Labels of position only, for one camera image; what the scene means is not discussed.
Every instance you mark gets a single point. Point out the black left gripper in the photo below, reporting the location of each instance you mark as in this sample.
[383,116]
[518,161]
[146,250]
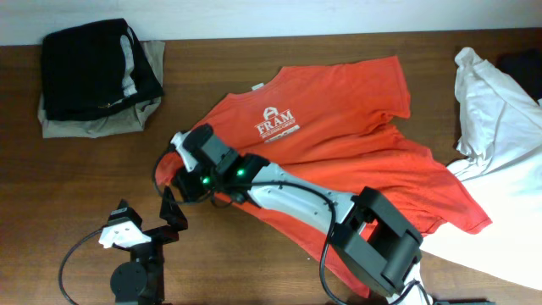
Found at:
[151,233]

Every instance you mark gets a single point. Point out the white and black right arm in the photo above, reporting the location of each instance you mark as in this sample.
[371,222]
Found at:
[375,242]

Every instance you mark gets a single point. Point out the orange FRAM t-shirt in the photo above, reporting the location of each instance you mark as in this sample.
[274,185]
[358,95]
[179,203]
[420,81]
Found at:
[332,125]

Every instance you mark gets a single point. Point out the white t-shirt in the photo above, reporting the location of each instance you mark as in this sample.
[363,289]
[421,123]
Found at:
[501,169]

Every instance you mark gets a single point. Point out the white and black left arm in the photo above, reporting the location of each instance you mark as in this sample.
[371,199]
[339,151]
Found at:
[140,281]

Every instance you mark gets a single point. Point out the dark garment at right edge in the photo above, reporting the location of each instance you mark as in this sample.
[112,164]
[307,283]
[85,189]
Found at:
[525,69]

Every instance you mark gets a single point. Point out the folded beige garment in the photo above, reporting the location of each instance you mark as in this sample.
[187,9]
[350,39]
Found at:
[129,120]

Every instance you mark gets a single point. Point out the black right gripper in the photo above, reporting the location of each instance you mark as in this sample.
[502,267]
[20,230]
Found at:
[183,185]

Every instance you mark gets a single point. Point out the folded black garment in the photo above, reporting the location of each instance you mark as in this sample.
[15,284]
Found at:
[95,70]

